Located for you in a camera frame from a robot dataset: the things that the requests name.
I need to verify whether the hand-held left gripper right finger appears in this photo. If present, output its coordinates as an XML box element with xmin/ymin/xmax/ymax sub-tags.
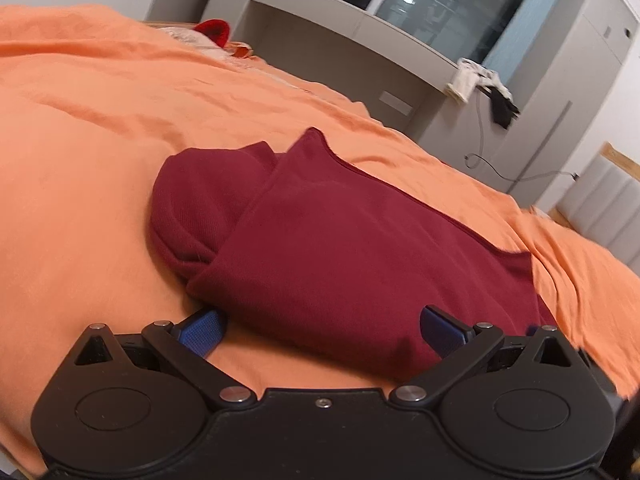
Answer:
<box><xmin>389</xmin><ymin>304</ymin><xmax>577</xmax><ymax>409</ymax></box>

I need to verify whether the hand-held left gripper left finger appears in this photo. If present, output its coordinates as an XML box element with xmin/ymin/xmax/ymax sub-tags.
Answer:
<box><xmin>74</xmin><ymin>308</ymin><xmax>257</xmax><ymax>409</ymax></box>

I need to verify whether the maroon shirt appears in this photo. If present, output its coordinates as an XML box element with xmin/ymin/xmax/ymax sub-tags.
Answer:
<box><xmin>149</xmin><ymin>127</ymin><xmax>558</xmax><ymax>383</ymax></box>

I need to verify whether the orange blanket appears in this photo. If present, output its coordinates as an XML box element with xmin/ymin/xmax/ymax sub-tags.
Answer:
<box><xmin>0</xmin><ymin>4</ymin><xmax>640</xmax><ymax>476</ymax></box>

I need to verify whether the grey padded headboard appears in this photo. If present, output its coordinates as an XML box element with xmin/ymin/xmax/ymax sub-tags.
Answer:
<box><xmin>547</xmin><ymin>142</ymin><xmax>640</xmax><ymax>267</ymax></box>

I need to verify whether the black cloth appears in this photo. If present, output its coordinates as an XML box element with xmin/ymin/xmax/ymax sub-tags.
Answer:
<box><xmin>479</xmin><ymin>82</ymin><xmax>522</xmax><ymax>129</ymax></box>

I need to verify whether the white cloth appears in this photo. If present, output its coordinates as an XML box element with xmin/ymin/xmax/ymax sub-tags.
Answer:
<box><xmin>444</xmin><ymin>57</ymin><xmax>502</xmax><ymax>105</ymax></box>

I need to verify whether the small orange cloth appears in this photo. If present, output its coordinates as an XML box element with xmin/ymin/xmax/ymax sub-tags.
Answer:
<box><xmin>224</xmin><ymin>40</ymin><xmax>257</xmax><ymax>62</ymax></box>

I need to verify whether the beige lace pillow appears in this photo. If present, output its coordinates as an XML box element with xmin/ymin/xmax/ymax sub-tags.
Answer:
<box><xmin>148</xmin><ymin>22</ymin><xmax>223</xmax><ymax>52</ymax></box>

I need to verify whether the red plush cloth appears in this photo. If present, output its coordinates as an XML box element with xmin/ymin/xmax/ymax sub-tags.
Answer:
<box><xmin>194</xmin><ymin>18</ymin><xmax>232</xmax><ymax>45</ymax></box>

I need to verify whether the grey built-in desk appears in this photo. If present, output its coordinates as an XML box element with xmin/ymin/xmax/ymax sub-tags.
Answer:
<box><xmin>234</xmin><ymin>0</ymin><xmax>463</xmax><ymax>137</ymax></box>

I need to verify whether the light blue curtain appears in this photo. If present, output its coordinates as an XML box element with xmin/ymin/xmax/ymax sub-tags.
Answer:
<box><xmin>481</xmin><ymin>0</ymin><xmax>572</xmax><ymax>88</ymax></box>

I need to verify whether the glass window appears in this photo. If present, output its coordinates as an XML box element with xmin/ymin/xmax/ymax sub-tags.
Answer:
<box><xmin>287</xmin><ymin>0</ymin><xmax>536</xmax><ymax>63</ymax></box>

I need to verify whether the thin black cable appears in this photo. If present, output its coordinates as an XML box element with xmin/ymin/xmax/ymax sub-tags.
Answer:
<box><xmin>464</xmin><ymin>94</ymin><xmax>581</xmax><ymax>182</ymax></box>

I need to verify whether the white wall socket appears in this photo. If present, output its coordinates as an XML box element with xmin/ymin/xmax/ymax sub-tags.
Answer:
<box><xmin>379</xmin><ymin>90</ymin><xmax>414</xmax><ymax>114</ymax></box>

